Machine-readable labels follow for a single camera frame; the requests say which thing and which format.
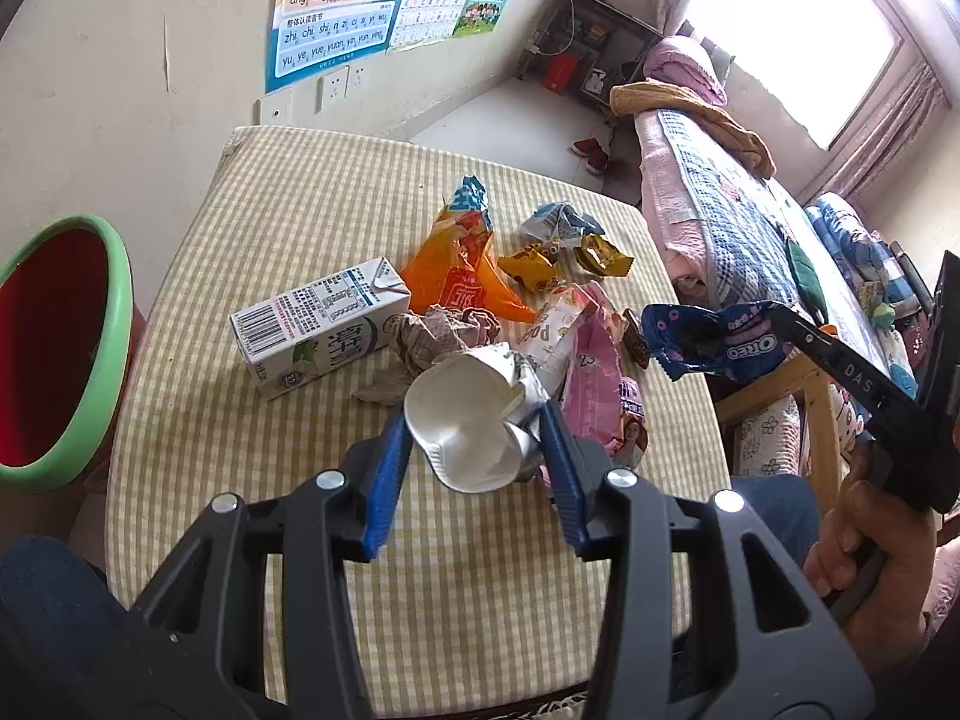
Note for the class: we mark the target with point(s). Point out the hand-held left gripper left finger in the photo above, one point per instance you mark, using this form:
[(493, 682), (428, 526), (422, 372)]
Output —
[(386, 480)]

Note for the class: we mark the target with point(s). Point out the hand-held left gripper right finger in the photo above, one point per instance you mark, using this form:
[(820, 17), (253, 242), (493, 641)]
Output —
[(566, 487)]

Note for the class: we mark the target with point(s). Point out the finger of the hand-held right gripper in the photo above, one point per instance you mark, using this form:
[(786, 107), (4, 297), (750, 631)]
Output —
[(802, 330)]

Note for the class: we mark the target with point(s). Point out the blue cookie wrapper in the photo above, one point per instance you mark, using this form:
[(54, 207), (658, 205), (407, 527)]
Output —
[(742, 349)]

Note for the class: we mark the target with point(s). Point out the crushed white paper cup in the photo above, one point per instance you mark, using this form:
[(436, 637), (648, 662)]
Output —
[(465, 420)]

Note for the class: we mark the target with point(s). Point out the yellow snack wrapper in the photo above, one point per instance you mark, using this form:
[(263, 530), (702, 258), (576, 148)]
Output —
[(529, 266), (604, 255)]

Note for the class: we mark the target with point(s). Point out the orange snack wrapper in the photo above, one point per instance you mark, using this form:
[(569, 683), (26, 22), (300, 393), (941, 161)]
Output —
[(457, 270)]

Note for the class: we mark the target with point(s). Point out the green rimmed red bin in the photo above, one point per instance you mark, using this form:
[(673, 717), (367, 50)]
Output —
[(52, 345)]

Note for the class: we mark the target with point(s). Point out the person's right forearm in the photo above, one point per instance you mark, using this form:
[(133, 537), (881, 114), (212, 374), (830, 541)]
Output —
[(911, 664)]

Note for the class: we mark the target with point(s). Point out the person's right hand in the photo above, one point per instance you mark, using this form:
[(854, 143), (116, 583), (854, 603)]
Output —
[(870, 547)]

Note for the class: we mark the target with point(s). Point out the pink snack packet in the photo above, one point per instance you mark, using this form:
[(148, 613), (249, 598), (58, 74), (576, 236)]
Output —
[(596, 390)]

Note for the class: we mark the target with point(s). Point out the blue white pillow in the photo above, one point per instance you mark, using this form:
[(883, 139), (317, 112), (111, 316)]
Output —
[(847, 236)]

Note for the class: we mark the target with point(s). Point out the floral cushion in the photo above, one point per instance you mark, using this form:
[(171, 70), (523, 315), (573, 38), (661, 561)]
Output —
[(769, 431)]

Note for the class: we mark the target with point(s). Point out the blue patchwork quilt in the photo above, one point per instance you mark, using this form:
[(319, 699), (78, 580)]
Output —
[(742, 232)]

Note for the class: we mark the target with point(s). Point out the white snack packet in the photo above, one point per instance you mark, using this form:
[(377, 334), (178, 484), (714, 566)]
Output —
[(551, 337)]

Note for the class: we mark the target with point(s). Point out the crumpled brown printed paper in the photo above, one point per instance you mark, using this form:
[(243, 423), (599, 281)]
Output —
[(439, 337)]

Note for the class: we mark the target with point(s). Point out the person's right leg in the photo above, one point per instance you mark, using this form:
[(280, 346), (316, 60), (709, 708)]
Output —
[(772, 510)]

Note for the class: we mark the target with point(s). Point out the person's leg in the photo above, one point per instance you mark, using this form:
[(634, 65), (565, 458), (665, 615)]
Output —
[(45, 600), (772, 510)]

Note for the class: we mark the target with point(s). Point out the dark brown small wrapper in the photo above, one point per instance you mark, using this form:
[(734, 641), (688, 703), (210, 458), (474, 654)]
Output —
[(637, 337)]

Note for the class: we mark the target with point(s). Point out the white milk carton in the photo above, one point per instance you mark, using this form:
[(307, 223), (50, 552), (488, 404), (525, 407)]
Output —
[(315, 322)]

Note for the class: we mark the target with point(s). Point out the pink quilt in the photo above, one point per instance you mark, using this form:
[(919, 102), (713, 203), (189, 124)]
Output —
[(664, 195)]

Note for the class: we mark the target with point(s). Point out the pink curtain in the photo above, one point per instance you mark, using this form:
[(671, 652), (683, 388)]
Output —
[(892, 135)]

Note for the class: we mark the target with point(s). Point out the white blue crumpled wrapper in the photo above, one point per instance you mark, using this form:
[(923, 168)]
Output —
[(559, 225)]

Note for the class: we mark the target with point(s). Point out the tan blanket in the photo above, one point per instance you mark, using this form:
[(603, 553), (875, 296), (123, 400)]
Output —
[(675, 97)]

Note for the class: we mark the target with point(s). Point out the red shoe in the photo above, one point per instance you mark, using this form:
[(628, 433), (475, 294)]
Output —
[(585, 144), (598, 161)]

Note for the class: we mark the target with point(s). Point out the rolled pink blanket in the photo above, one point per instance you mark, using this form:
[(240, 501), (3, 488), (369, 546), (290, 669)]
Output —
[(686, 67)]

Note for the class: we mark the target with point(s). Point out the checkered table cloth table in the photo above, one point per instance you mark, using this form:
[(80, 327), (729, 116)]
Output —
[(315, 187)]

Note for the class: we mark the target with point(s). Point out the window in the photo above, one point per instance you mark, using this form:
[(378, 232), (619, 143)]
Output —
[(795, 22)]

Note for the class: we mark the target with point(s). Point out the red box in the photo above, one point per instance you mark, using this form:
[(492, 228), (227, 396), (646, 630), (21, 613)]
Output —
[(560, 73)]

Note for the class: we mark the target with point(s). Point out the person's left leg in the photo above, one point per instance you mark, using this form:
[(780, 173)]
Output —
[(45, 600)]

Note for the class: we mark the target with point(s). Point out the dark metal shelf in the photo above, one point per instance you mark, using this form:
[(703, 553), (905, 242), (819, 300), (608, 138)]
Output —
[(604, 13)]

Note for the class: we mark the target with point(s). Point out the wooden bed frame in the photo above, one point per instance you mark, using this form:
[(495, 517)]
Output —
[(817, 420)]

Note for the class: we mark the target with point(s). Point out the white wall power socket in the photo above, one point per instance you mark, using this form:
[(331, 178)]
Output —
[(331, 86), (360, 75)]

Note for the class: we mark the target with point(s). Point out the blue letter wall poster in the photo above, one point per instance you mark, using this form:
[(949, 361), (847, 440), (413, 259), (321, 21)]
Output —
[(337, 7)]

